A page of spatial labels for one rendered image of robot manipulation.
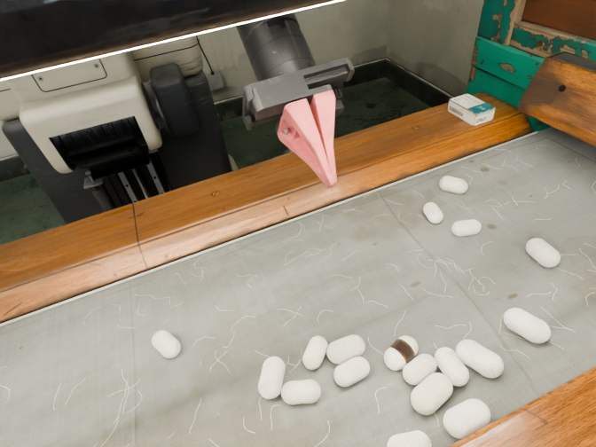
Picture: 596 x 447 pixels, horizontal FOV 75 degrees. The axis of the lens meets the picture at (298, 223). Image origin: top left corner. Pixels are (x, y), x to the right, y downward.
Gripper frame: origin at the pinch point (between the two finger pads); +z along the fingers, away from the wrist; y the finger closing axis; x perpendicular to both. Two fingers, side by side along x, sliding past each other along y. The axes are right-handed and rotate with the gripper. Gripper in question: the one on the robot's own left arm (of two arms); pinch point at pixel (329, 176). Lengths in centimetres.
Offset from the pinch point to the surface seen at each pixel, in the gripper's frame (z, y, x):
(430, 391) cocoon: 19.4, -0.1, -3.3
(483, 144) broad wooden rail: -0.5, 29.0, 15.4
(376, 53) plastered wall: -105, 120, 178
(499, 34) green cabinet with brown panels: -15.5, 38.6, 14.0
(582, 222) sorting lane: 13.5, 27.5, 4.6
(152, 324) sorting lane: 6.5, -20.6, 9.9
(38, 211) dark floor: -67, -87, 166
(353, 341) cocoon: 14.5, -3.4, 0.8
